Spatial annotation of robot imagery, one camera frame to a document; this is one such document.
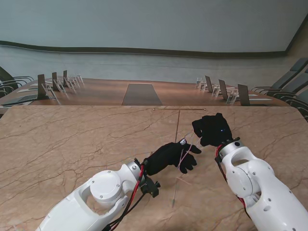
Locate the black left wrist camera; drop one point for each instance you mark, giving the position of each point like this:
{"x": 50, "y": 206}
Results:
{"x": 150, "y": 188}

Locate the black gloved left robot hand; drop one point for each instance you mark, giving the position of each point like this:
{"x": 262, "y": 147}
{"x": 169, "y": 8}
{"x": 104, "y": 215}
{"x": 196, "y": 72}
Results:
{"x": 166, "y": 156}

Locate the white paper sheet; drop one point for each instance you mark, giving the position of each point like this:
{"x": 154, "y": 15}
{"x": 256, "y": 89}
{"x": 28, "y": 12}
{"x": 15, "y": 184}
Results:
{"x": 26, "y": 90}

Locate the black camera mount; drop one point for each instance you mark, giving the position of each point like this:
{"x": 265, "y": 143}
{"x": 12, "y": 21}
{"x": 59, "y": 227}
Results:
{"x": 217, "y": 160}

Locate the dark upright desk monitor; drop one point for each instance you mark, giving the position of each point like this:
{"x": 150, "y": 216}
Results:
{"x": 243, "y": 95}
{"x": 41, "y": 86}
{"x": 223, "y": 90}
{"x": 65, "y": 78}
{"x": 55, "y": 81}
{"x": 209, "y": 84}

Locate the clear acrylic name stand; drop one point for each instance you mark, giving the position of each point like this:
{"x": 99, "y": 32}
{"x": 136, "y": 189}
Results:
{"x": 215, "y": 91}
{"x": 203, "y": 86}
{"x": 60, "y": 87}
{"x": 50, "y": 92}
{"x": 232, "y": 97}
{"x": 74, "y": 80}
{"x": 198, "y": 83}
{"x": 80, "y": 79}
{"x": 69, "y": 83}

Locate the grey office chair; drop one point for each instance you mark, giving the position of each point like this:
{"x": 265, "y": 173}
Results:
{"x": 298, "y": 63}
{"x": 302, "y": 98}
{"x": 3, "y": 75}
{"x": 3, "y": 91}
{"x": 293, "y": 81}

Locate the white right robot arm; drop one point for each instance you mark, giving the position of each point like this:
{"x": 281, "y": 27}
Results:
{"x": 260, "y": 183}

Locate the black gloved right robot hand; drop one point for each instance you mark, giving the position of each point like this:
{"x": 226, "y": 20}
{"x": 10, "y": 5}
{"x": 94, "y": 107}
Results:
{"x": 214, "y": 131}

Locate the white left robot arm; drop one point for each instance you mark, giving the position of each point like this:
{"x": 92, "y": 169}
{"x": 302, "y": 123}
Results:
{"x": 96, "y": 204}

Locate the grey desk pad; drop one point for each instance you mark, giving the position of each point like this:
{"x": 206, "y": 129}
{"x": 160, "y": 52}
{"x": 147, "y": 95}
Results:
{"x": 21, "y": 98}

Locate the brown wooden conference table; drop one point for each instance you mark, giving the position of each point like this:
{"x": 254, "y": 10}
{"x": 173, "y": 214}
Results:
{"x": 101, "y": 91}

